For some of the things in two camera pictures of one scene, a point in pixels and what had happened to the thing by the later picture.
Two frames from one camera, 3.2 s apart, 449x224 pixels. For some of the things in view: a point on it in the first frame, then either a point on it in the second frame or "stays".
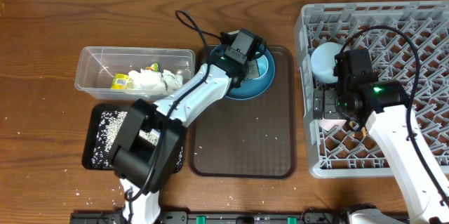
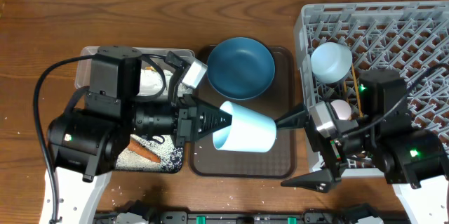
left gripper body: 250,70 → 183,117
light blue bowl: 323,61 stays
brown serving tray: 252,138 stays
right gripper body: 334,104 → 333,149
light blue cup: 262,66 → 250,130
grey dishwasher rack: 341,153 stays
